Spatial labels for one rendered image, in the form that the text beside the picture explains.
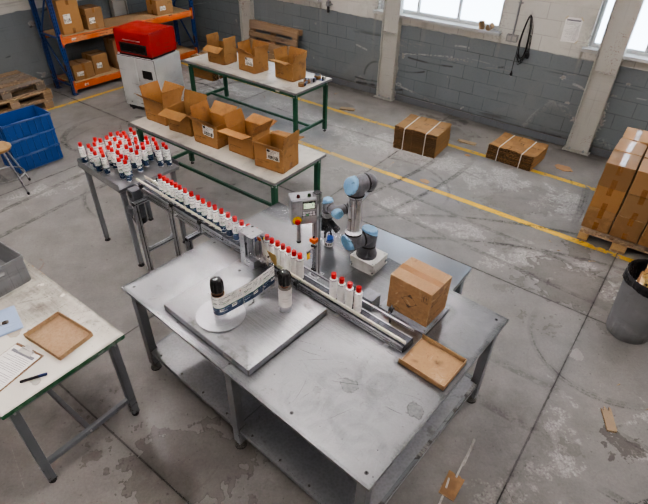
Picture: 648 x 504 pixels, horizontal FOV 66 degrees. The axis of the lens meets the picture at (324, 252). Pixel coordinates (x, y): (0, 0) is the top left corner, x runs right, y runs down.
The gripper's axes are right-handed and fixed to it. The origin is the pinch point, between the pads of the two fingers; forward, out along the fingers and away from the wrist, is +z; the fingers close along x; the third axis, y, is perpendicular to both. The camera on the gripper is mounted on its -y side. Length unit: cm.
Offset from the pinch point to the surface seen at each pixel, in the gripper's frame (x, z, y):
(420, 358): 56, 5, -109
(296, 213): 45, -49, -6
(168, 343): 109, 67, 68
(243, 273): 68, 1, 23
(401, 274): 27, -23, -76
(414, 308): 32, -7, -90
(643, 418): -65, 88, -238
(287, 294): 78, -14, -26
